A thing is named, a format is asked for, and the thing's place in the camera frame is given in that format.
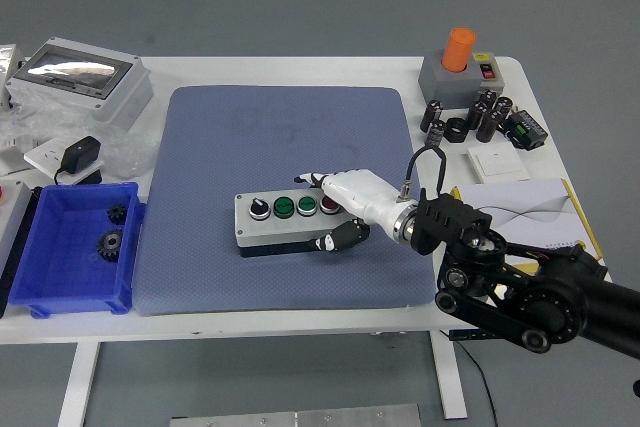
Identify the white yellow carton box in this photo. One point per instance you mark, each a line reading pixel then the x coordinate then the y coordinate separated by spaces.
pixel 540 212

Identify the black module with green terminal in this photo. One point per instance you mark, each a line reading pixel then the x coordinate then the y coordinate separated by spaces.
pixel 527 129

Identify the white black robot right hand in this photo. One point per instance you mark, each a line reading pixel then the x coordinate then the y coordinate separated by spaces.
pixel 360 194

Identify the blue plastic bin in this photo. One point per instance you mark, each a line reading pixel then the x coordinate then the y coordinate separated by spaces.
pixel 55 252

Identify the black table control panel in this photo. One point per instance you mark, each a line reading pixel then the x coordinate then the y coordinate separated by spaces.
pixel 462 334

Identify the white red-black switch box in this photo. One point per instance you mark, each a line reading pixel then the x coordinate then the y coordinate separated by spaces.
pixel 487 72

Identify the silver metal plate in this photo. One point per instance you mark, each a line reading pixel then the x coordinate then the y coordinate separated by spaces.
pixel 300 417

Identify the large black gear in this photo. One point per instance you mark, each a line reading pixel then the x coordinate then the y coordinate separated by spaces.
pixel 110 246

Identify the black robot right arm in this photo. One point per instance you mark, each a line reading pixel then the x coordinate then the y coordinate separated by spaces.
pixel 600 302

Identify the clear plastic bag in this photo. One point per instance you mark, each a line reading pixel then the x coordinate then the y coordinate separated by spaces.
pixel 125 147

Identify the small black gear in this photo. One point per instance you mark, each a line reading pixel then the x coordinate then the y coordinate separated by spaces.
pixel 117 214

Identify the white wall switch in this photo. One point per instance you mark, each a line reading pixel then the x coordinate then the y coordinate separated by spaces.
pixel 500 162

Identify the grey-blue mat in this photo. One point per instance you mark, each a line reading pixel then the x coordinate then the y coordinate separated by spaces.
pixel 225 137

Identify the orange cylinder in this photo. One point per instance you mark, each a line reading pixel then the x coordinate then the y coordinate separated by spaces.
pixel 457 49

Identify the white table leg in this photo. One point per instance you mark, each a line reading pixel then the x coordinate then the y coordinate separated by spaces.
pixel 450 387
pixel 80 382

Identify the grey enclosure with clear lid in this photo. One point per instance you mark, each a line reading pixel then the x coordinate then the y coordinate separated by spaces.
pixel 117 102

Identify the black capacitor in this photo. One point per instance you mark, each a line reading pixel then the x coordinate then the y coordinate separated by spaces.
pixel 488 126
pixel 431 116
pixel 476 114
pixel 435 134
pixel 503 108
pixel 488 97

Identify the black power adapter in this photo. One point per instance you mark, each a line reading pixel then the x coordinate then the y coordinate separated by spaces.
pixel 80 153

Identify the grey four-button control box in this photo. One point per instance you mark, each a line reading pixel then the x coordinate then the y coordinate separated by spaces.
pixel 280 229

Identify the grey block holder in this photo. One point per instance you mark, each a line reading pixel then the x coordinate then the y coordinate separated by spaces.
pixel 440 84

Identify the white socket plate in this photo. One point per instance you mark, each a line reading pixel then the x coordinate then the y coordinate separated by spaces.
pixel 42 154

